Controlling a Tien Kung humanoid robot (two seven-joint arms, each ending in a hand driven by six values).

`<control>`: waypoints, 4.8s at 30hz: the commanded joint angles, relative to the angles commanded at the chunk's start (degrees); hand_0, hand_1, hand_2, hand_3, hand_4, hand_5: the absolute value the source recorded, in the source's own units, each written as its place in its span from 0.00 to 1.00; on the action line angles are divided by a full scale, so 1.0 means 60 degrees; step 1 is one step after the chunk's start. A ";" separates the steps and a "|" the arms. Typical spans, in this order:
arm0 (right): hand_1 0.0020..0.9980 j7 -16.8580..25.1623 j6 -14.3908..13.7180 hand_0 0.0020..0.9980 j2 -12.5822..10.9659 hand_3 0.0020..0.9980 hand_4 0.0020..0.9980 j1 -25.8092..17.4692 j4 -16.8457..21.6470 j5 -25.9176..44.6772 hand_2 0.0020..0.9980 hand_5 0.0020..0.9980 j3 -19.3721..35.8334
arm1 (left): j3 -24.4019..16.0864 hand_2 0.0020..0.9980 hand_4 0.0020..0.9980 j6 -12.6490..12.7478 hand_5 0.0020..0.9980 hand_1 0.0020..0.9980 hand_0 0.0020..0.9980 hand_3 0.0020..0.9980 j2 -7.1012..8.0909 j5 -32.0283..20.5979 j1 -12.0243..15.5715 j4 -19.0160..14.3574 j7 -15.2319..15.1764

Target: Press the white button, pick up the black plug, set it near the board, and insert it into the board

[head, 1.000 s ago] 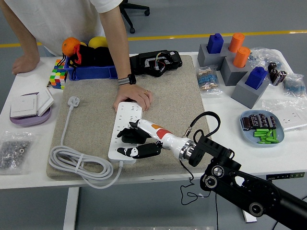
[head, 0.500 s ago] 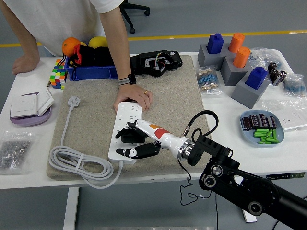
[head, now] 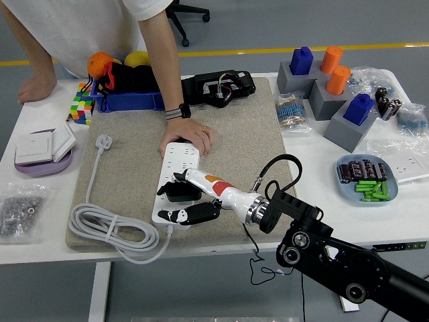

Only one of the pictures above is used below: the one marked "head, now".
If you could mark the person's left hand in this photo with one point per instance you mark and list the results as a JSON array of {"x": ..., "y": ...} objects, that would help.
[{"x": 184, "y": 130}]

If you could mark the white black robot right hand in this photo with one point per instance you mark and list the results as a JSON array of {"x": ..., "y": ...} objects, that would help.
[{"x": 221, "y": 189}]

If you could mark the person's right hand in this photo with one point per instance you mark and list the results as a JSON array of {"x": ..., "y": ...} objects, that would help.
[{"x": 35, "y": 90}]

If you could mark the white power strip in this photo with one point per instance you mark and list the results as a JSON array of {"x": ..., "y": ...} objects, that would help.
[{"x": 177, "y": 157}]

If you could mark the black plug adapter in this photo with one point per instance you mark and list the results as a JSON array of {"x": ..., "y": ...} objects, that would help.
[{"x": 182, "y": 194}]

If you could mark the person's left forearm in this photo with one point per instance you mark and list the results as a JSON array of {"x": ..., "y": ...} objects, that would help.
[{"x": 164, "y": 67}]

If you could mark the person's right forearm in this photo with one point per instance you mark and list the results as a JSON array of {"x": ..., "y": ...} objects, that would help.
[{"x": 35, "y": 50}]

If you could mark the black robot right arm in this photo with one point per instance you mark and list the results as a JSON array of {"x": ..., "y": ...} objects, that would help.
[{"x": 335, "y": 248}]

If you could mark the person's wrist watch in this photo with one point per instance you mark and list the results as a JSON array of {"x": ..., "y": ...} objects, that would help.
[{"x": 183, "y": 110}]

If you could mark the colourful puzzle cube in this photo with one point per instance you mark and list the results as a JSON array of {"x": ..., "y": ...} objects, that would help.
[{"x": 81, "y": 107}]

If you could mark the grey-brown mat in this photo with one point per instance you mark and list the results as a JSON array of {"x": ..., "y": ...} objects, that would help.
[{"x": 134, "y": 151}]

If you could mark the orange fruit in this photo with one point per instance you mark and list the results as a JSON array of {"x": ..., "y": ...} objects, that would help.
[{"x": 98, "y": 63}]

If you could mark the black open electronic device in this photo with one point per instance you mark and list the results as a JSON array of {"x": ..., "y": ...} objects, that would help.
[{"x": 239, "y": 87}]

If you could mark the purple tray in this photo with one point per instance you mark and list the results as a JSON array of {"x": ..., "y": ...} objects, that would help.
[{"x": 43, "y": 170}]

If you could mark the person's torso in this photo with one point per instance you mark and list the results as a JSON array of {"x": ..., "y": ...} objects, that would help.
[{"x": 90, "y": 30}]

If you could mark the yellow fruit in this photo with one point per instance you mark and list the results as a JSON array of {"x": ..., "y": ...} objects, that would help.
[{"x": 135, "y": 59}]

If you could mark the black office chair base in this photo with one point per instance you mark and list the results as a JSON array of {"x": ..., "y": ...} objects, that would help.
[{"x": 185, "y": 42}]

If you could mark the bag of taped resistors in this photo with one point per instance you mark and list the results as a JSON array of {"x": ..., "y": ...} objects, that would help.
[{"x": 290, "y": 112}]

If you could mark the grey socket block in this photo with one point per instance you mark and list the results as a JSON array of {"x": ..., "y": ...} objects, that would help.
[
  {"x": 344, "y": 134},
  {"x": 323, "y": 104},
  {"x": 290, "y": 84}
]

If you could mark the clear bag of metal nuts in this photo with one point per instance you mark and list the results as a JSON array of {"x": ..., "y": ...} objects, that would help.
[{"x": 20, "y": 211}]

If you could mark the black cylindrical capacitor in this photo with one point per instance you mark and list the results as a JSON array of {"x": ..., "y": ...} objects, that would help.
[
  {"x": 357, "y": 170},
  {"x": 345, "y": 173},
  {"x": 368, "y": 168},
  {"x": 381, "y": 171}
]

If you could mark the light blue plate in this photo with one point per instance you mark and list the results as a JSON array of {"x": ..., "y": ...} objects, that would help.
[{"x": 348, "y": 192}]

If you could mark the blue square peg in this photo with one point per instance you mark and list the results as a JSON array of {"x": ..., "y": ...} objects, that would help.
[
  {"x": 300, "y": 62},
  {"x": 357, "y": 110}
]

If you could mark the green battery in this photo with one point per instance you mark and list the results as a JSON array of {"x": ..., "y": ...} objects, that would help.
[
  {"x": 377, "y": 188},
  {"x": 385, "y": 189},
  {"x": 370, "y": 200},
  {"x": 365, "y": 188},
  {"x": 367, "y": 183},
  {"x": 382, "y": 197}
]

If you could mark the white table leg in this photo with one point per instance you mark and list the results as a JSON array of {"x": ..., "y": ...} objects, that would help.
[
  {"x": 99, "y": 292},
  {"x": 348, "y": 306}
]

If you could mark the orange cylinder peg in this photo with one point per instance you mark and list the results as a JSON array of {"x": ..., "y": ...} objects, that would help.
[
  {"x": 337, "y": 80},
  {"x": 330, "y": 60}
]

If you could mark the bag of black capacitors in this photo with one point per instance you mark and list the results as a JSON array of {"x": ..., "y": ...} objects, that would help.
[{"x": 388, "y": 104}]

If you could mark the table control panel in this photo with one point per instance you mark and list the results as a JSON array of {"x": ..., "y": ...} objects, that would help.
[{"x": 402, "y": 247}]

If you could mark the white wall switch panel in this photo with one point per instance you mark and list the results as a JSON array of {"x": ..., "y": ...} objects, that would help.
[
  {"x": 64, "y": 141},
  {"x": 33, "y": 147}
]

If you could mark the bagged white wall socket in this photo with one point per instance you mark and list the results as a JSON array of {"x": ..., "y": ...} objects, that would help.
[{"x": 409, "y": 164}]

